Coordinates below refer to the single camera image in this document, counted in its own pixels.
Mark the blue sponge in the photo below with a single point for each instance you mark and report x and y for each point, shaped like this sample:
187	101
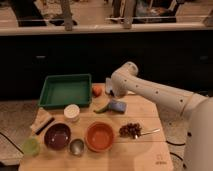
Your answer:
117	106

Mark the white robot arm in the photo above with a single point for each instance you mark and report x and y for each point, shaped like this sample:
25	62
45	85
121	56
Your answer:
198	152

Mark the green plastic tray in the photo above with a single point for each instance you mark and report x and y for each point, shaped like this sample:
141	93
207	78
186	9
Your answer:
61	90

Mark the orange fruit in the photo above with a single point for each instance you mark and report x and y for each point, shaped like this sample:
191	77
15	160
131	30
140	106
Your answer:
96	90

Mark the green pea pod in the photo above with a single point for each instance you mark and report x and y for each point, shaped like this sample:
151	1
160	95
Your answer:
102	110

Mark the white lidded jar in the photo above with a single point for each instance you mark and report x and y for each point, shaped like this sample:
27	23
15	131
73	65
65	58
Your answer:
71	112

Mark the dark grape bunch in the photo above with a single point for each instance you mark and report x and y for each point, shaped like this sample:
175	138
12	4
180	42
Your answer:
132	130

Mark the orange bowl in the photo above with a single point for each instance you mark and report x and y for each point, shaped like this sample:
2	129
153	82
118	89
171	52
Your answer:
99	137

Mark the metal spoon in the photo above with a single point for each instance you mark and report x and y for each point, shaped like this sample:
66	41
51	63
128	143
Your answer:
146	133

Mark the small metal cup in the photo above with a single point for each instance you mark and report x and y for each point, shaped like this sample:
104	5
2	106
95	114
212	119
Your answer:
77	147

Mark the dark purple bowl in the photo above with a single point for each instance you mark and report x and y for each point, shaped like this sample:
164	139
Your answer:
58	136

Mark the wooden brush black bristles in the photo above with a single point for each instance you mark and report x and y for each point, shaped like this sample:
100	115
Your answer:
41	121

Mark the green plastic cup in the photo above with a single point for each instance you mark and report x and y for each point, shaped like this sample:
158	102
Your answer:
31	147

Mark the grey spatula white handle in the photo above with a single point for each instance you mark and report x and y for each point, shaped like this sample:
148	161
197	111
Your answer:
108	87

